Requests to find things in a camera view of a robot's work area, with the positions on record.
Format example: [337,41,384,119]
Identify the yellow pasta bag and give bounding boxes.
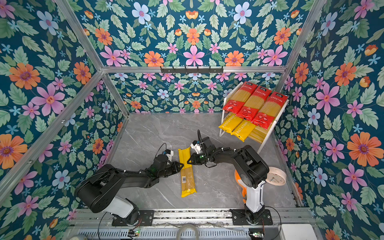
[231,120,256,142]
[178,147,197,198]
[219,113,243,134]

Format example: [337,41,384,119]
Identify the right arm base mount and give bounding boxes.
[230,209,273,226]

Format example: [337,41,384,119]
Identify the yellow pasta bag bottom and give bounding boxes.
[178,147,197,198]

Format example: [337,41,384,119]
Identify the yellow pasta bag top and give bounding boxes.
[219,113,243,134]

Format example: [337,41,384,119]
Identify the white power box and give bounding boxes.
[282,224,318,240]

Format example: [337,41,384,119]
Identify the orange shark plush toy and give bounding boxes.
[235,171,247,204]

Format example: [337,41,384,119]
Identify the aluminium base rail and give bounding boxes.
[69,207,317,228]

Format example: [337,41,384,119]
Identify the black hook rail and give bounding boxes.
[160,66,224,74]

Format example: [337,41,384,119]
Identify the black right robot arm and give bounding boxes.
[187,131,270,225]

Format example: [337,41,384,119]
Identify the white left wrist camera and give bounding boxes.
[163,149,174,163]

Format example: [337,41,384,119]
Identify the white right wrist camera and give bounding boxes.
[191,141,203,155]

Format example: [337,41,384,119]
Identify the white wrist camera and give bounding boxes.
[163,149,174,163]
[191,141,203,155]

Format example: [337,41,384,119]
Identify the aluminium frame post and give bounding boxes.
[56,1,129,118]

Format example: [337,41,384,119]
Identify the wooden two-tier shelf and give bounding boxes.
[220,83,289,153]

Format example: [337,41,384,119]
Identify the beige tape roll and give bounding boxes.
[266,167,287,186]

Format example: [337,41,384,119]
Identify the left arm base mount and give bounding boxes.
[112,210,155,227]

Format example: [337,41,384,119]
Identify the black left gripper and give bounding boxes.
[158,161,186,180]

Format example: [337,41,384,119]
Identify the red spaghetti bag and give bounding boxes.
[236,86,272,121]
[223,82,258,114]
[251,92,288,130]

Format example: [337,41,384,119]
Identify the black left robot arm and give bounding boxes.
[75,154,184,222]

